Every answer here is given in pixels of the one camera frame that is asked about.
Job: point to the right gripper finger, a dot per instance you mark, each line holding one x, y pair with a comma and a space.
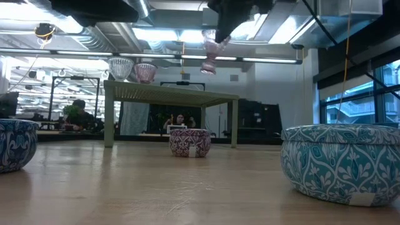
226, 26

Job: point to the pink glass candle holder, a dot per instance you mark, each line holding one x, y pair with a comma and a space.
212, 50
145, 73

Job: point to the green perforated metal shelf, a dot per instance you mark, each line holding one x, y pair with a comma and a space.
168, 93

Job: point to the dark blue patterned candle tin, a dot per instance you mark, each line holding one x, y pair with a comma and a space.
15, 147

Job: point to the background potted plant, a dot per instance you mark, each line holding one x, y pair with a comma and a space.
70, 111

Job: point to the black cabinet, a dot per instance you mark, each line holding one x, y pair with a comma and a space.
259, 118

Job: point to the white framed screen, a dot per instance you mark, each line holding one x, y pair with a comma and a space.
176, 129

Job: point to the black aluminium table frame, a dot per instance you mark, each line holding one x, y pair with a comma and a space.
150, 137

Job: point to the silver round ceiling duct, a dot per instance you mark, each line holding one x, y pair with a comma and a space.
144, 7

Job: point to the teal patterned candle tin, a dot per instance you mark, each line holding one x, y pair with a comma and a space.
337, 162

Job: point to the black linear ceiling light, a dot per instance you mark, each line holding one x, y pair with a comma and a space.
178, 56

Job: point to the pale hanging curtain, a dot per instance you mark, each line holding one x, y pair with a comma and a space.
134, 118

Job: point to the black background camera rig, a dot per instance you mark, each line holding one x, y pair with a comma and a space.
76, 77
182, 83

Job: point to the clear glass candle holder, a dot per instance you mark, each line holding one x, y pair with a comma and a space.
121, 67

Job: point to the purple patterned candle tin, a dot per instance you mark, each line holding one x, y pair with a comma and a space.
187, 142

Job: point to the person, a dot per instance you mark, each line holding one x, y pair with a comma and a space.
180, 120
79, 117

